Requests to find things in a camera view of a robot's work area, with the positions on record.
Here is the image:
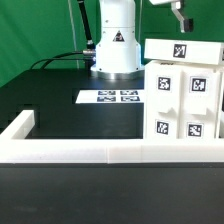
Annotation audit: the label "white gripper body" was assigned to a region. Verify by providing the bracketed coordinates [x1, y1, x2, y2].
[149, 0, 182, 5]

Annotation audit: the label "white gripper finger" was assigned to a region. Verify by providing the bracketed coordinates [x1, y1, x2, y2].
[171, 0, 194, 33]

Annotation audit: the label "small white box part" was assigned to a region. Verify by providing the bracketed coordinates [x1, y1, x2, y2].
[144, 39, 224, 65]

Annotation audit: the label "large white cabinet body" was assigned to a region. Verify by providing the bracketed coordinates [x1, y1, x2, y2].
[143, 60, 224, 140]

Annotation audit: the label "white cabinet door panel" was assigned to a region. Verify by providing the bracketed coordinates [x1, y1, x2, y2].
[179, 68, 222, 140]

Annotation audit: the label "black ribbed cable hose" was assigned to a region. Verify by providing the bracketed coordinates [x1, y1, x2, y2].
[77, 0, 96, 56]

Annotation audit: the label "black cable on table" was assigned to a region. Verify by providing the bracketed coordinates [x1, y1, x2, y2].
[29, 51, 97, 71]

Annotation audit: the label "white marker base plate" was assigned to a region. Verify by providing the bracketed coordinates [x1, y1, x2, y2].
[75, 89, 145, 104]

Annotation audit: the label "white U-shaped boundary frame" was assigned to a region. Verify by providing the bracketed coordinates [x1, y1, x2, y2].
[0, 110, 224, 164]

